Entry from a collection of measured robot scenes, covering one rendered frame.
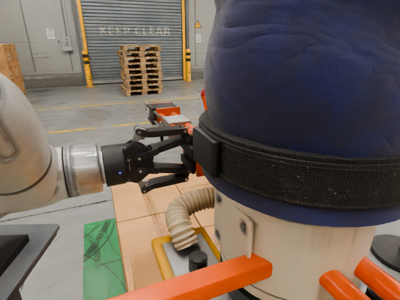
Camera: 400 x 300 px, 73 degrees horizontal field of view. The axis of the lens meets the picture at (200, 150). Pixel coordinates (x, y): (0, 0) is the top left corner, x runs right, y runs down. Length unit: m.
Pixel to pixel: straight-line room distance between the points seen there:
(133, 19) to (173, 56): 1.81
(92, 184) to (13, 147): 0.17
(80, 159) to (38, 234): 0.76
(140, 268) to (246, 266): 0.42
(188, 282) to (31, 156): 0.23
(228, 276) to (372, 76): 0.20
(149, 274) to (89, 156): 0.31
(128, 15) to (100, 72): 2.12
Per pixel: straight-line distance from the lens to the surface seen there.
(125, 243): 1.37
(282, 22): 0.20
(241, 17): 0.22
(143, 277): 0.66
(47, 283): 2.13
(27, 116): 0.35
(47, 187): 0.47
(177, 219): 0.45
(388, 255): 2.42
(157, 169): 0.52
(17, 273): 1.08
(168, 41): 10.56
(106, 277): 2.02
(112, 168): 0.48
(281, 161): 0.20
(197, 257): 0.42
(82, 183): 0.48
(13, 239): 1.19
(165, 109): 0.82
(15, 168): 0.37
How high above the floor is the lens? 1.42
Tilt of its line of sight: 22 degrees down
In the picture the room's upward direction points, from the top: straight up
